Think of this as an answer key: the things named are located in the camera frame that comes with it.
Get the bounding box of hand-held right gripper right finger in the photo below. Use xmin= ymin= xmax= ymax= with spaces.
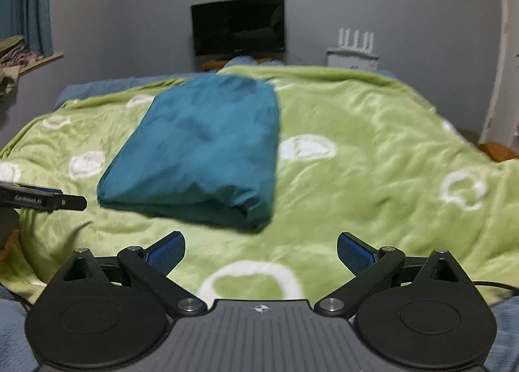
xmin=316 ymin=233 xmax=473 ymax=318

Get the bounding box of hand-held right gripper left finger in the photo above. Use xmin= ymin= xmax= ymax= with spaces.
xmin=48 ymin=231 xmax=206 ymax=318

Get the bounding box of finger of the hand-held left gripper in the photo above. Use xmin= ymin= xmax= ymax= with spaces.
xmin=0 ymin=182 xmax=88 ymax=213

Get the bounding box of teal garment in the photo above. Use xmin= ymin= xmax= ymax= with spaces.
xmin=96 ymin=73 xmax=281 ymax=234

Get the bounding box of green blanket with white rings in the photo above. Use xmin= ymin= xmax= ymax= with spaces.
xmin=0 ymin=65 xmax=519 ymax=306

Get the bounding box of person's left leg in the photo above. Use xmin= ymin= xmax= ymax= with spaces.
xmin=0 ymin=286 xmax=43 ymax=372

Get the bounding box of person's leg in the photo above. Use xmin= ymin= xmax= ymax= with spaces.
xmin=0 ymin=286 xmax=43 ymax=372
xmin=482 ymin=294 xmax=519 ymax=372

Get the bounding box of blue bed sheet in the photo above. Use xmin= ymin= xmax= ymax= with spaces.
xmin=54 ymin=75 xmax=193 ymax=110

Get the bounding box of wooden window sill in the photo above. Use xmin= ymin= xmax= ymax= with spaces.
xmin=18 ymin=51 xmax=65 ymax=73

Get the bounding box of patterned cloth pile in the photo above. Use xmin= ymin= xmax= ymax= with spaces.
xmin=0 ymin=35 xmax=39 ymax=102

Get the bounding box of person's right leg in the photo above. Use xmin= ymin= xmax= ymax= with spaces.
xmin=482 ymin=294 xmax=519 ymax=372

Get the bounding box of blue pillow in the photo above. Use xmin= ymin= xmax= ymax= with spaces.
xmin=218 ymin=55 xmax=284 ymax=69

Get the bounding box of black television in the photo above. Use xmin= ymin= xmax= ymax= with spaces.
xmin=190 ymin=0 xmax=287 ymax=59

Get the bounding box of black cable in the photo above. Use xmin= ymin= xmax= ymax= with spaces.
xmin=471 ymin=282 xmax=519 ymax=296

